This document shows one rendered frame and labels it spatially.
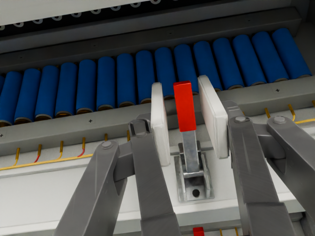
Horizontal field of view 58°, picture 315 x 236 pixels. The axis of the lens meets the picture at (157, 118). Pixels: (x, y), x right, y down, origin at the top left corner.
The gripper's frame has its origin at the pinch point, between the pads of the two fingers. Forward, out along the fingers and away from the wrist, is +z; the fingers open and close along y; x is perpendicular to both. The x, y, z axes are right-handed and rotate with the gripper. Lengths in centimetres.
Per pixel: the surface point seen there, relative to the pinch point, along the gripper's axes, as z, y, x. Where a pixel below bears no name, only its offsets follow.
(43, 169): 3.0, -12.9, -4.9
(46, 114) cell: 6.9, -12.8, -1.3
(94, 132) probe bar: 4.5, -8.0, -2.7
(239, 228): 10.4, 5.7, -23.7
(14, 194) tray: 1.9, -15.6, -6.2
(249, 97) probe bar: 5.0, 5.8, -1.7
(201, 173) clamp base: -0.1, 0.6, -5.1
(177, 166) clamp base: 2.1, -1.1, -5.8
